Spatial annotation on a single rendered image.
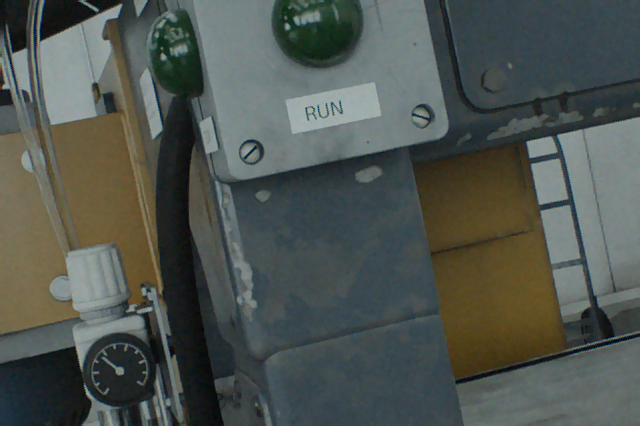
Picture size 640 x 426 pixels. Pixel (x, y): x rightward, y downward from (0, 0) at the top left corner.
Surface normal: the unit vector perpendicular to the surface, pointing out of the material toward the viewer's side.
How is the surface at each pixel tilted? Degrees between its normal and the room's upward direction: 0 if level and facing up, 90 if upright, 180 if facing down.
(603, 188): 90
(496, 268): 90
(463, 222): 90
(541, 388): 90
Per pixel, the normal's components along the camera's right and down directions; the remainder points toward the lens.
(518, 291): 0.22, 0.00
